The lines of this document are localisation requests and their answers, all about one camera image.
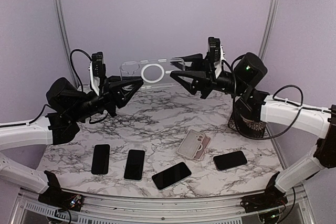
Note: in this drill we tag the aluminium right corner post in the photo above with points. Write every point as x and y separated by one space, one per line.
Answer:
273 7

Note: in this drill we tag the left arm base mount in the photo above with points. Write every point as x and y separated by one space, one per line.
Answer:
55 196

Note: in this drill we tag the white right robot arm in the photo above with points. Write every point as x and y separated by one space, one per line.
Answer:
253 109

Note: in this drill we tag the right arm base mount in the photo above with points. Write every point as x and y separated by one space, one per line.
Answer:
271 197

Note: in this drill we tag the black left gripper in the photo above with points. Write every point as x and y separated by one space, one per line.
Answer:
112 93

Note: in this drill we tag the pink phone case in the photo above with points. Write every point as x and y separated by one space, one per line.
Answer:
202 149

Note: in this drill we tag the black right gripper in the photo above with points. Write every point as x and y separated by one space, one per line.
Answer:
206 80

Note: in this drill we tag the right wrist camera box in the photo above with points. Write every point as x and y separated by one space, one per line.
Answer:
215 55

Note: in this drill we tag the clear magsafe phone case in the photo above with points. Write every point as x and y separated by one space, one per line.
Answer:
153 72

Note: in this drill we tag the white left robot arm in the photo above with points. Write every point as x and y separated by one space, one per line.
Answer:
70 106

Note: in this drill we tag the aluminium corner post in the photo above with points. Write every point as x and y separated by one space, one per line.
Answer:
273 7
64 38

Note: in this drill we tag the aluminium front rail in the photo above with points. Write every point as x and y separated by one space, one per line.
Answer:
117 209

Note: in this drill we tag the aluminium left corner post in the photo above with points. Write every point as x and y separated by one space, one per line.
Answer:
64 38

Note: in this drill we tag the black phone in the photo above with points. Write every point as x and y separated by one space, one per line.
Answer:
100 160
134 165
230 160
171 176

